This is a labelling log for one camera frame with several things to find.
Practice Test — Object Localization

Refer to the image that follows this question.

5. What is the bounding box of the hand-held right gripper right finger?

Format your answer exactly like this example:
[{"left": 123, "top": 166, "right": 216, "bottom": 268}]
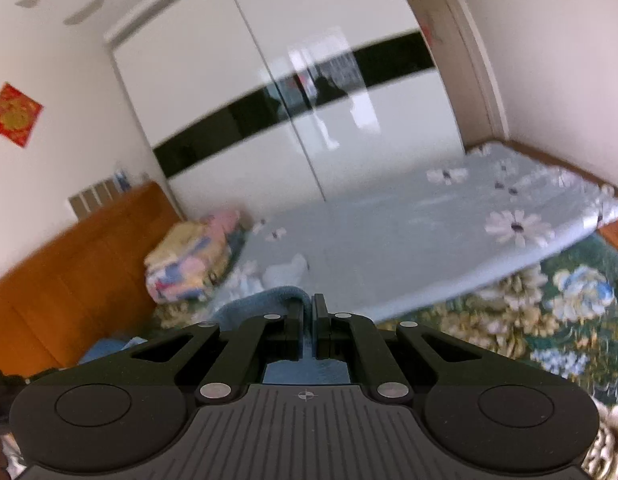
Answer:
[{"left": 312, "top": 293, "right": 484, "bottom": 405}]

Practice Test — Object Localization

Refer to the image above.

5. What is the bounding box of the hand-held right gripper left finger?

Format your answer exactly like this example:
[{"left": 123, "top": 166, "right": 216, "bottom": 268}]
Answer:
[{"left": 133, "top": 293, "right": 306, "bottom": 406}]

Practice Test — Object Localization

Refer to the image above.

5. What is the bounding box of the blue garment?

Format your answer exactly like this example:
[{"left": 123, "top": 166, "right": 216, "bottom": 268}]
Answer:
[{"left": 79, "top": 285, "right": 360, "bottom": 387}]

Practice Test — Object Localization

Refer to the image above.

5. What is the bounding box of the white cloth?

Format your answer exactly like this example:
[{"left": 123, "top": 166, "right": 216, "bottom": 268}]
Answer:
[{"left": 261, "top": 252, "right": 310, "bottom": 288}]

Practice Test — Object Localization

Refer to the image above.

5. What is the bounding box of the light blue floral bedsheet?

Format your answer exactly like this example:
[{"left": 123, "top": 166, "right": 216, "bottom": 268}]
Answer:
[{"left": 224, "top": 141, "right": 618, "bottom": 323}]

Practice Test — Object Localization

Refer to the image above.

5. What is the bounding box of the stack of folded colourful quilts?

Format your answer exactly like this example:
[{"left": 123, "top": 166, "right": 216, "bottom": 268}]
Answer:
[{"left": 144, "top": 209, "right": 250, "bottom": 306}]

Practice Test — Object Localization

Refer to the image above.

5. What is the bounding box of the wooden headboard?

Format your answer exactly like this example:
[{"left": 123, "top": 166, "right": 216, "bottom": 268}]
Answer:
[{"left": 0, "top": 181, "right": 186, "bottom": 380}]

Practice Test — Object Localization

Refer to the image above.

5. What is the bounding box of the white wardrobe with black stripe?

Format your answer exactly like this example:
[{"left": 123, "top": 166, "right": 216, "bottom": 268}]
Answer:
[{"left": 103, "top": 0, "right": 467, "bottom": 223}]

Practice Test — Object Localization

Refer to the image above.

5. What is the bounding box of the green floral blanket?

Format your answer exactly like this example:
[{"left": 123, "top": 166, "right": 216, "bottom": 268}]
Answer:
[{"left": 151, "top": 227, "right": 618, "bottom": 480}]

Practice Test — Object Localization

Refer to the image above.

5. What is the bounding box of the red square wall decoration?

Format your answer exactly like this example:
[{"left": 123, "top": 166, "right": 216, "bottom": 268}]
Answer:
[{"left": 0, "top": 81, "right": 44, "bottom": 150}]

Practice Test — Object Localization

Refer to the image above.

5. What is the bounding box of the wooden bed frame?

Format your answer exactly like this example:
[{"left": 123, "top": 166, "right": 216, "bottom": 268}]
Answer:
[{"left": 596, "top": 219, "right": 618, "bottom": 257}]

